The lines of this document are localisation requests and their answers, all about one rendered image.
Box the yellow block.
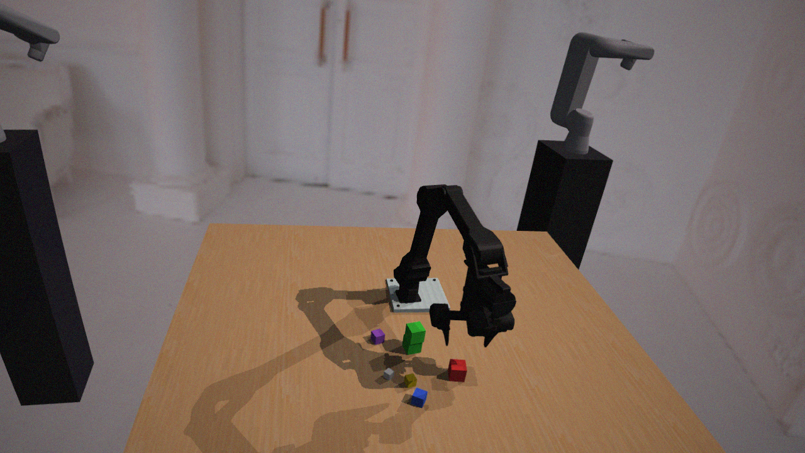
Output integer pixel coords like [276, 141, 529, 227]
[404, 373, 417, 388]

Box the blue block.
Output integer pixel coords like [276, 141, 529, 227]
[411, 388, 427, 408]

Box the green block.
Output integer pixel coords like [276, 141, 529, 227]
[402, 334, 423, 355]
[405, 321, 426, 345]

